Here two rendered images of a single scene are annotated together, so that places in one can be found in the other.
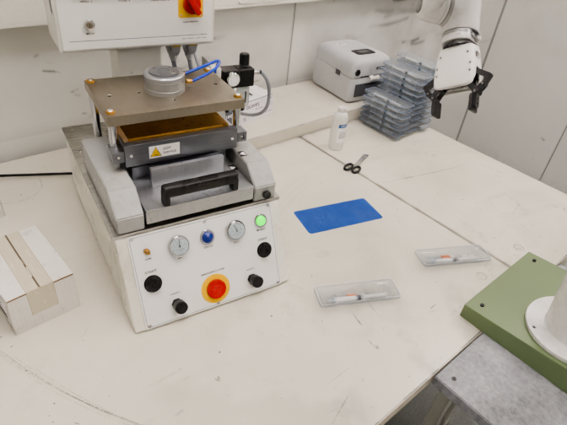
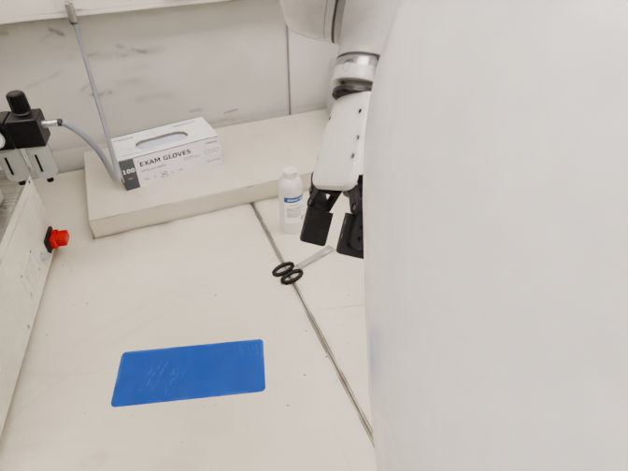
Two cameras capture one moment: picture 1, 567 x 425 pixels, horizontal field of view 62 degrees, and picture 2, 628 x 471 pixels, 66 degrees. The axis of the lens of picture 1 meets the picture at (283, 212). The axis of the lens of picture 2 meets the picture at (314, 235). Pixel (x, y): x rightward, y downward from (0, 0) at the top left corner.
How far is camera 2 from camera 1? 0.87 m
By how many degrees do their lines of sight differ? 18
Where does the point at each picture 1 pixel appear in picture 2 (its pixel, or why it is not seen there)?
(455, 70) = (335, 152)
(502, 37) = not seen: outside the picture
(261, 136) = (171, 203)
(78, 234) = not seen: outside the picture
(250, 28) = (206, 35)
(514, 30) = not seen: outside the picture
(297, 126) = (242, 188)
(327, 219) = (164, 378)
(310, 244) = (91, 433)
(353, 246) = (160, 452)
